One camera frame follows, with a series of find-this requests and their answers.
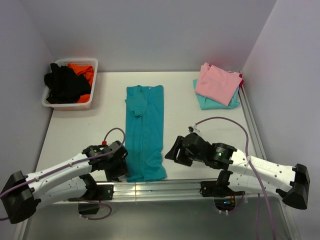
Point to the folded light teal t shirt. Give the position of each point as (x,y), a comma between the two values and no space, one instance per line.
(209,104)

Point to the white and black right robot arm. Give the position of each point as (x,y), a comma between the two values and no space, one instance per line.
(239,174)

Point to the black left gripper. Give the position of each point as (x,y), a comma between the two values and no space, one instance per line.
(122,169)

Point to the black t shirt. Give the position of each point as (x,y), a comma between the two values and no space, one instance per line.
(59,82)

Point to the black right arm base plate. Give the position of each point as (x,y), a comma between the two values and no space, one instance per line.
(218,188)

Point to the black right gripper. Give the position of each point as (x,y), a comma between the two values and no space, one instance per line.
(172,154)

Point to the white plastic laundry basket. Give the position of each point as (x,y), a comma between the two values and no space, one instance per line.
(72,107)

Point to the folded red t shirt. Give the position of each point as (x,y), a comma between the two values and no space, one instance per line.
(242,80)

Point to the folded pink t shirt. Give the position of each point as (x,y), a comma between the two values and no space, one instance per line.
(217,84)

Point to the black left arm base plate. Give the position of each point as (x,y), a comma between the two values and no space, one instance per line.
(105,192)

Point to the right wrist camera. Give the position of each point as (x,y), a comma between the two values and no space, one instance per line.
(193,129)

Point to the aluminium right side rail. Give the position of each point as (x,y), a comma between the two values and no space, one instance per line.
(255,146)

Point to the aluminium front frame rail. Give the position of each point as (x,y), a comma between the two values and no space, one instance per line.
(166,190)

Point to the orange t shirt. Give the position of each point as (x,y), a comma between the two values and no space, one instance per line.
(82,83)

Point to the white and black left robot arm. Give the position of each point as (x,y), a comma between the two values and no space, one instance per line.
(17,194)

